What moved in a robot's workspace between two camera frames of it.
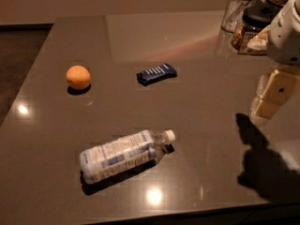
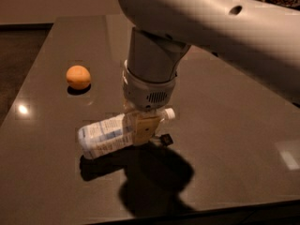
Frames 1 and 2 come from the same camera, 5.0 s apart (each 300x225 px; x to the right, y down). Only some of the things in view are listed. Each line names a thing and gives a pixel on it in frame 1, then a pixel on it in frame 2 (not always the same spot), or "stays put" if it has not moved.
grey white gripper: [285, 42] to [146, 93]
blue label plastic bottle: [125, 152] to [110, 134]
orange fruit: [78, 77] stays put
